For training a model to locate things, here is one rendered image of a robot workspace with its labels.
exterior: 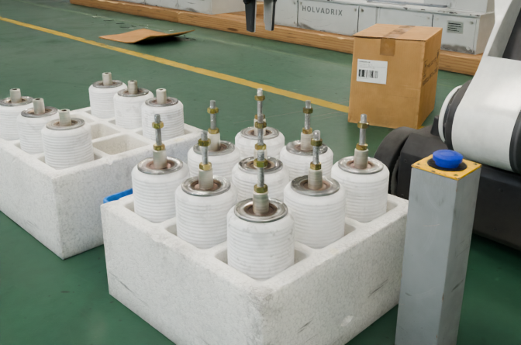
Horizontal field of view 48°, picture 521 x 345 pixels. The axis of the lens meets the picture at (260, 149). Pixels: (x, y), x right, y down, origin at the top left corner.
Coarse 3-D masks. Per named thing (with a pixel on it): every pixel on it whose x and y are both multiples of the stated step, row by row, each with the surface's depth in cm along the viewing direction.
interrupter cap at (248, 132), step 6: (252, 126) 116; (240, 132) 113; (246, 132) 113; (252, 132) 114; (270, 132) 113; (276, 132) 113; (246, 138) 111; (252, 138) 110; (264, 138) 110; (270, 138) 110
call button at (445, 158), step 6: (438, 150) 82; (444, 150) 82; (450, 150) 82; (438, 156) 80; (444, 156) 80; (450, 156) 80; (456, 156) 80; (462, 156) 80; (438, 162) 80; (444, 162) 79; (450, 162) 79; (456, 162) 79
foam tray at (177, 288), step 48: (144, 240) 92; (336, 240) 88; (384, 240) 94; (144, 288) 96; (192, 288) 85; (240, 288) 77; (288, 288) 78; (336, 288) 87; (384, 288) 98; (192, 336) 89; (240, 336) 80; (288, 336) 81; (336, 336) 90
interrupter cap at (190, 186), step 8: (216, 176) 92; (184, 184) 90; (192, 184) 90; (216, 184) 90; (224, 184) 90; (192, 192) 87; (200, 192) 87; (208, 192) 87; (216, 192) 87; (224, 192) 87
